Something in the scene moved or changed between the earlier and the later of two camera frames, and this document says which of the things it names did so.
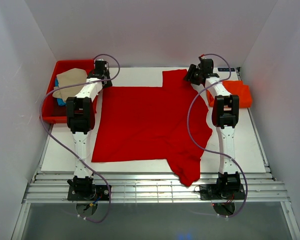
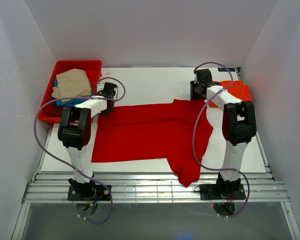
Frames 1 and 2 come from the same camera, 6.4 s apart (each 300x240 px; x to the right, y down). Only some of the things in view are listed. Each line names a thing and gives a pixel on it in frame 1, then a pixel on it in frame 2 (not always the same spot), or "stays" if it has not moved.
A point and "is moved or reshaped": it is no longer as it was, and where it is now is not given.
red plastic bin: x=52 y=112 stays
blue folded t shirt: x=60 y=102 stays
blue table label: x=226 y=69 stays
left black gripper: x=109 y=84 -> x=106 y=111
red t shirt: x=169 y=124 is moved or reshaped
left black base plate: x=88 y=192 stays
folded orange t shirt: x=235 y=87 stays
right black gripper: x=189 y=76 -> x=193 y=97
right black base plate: x=222 y=191 stays
